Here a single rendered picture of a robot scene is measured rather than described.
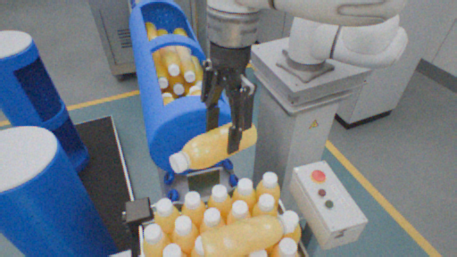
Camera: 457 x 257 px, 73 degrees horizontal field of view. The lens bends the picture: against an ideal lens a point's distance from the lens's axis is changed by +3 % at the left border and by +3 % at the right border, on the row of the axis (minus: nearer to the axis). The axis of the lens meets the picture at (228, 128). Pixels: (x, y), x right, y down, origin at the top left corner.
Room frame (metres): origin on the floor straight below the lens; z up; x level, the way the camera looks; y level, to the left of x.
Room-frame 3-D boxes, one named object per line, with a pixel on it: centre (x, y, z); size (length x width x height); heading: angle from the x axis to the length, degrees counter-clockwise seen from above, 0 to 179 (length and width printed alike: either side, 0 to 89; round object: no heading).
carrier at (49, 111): (1.37, 1.11, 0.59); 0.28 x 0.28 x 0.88
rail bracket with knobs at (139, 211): (0.47, 0.26, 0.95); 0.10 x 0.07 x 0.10; 107
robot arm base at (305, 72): (1.13, -0.31, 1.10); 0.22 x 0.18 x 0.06; 36
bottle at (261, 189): (0.51, -0.11, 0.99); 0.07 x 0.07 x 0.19
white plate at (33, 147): (0.65, 0.70, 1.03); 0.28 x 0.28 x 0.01
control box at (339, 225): (0.46, -0.26, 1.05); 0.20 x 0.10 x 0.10; 17
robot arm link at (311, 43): (1.11, -0.33, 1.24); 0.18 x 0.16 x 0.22; 60
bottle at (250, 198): (0.49, -0.04, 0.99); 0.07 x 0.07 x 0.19
